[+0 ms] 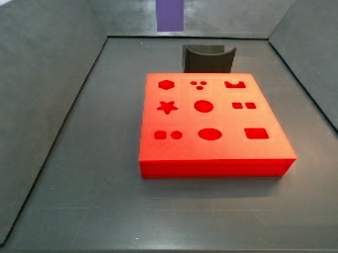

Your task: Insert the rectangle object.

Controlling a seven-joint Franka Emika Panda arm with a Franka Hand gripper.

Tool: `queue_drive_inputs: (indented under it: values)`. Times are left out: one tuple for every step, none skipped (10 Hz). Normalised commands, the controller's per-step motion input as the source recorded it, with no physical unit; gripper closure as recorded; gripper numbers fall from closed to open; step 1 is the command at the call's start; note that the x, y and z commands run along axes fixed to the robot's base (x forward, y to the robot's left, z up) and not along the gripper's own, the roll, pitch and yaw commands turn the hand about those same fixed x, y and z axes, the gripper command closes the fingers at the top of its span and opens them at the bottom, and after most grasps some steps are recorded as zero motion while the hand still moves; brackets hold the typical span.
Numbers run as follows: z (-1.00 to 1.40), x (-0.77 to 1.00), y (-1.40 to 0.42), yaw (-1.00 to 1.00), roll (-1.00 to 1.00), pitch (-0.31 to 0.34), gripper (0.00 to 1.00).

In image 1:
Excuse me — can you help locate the purple rectangular peg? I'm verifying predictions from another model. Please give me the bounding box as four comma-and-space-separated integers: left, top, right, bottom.
156, 0, 183, 32

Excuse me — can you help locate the red shape sorter block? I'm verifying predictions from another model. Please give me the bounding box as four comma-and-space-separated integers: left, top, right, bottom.
139, 73, 296, 178

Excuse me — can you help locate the black curved holder stand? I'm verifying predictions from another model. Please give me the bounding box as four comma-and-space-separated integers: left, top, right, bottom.
181, 44, 236, 73

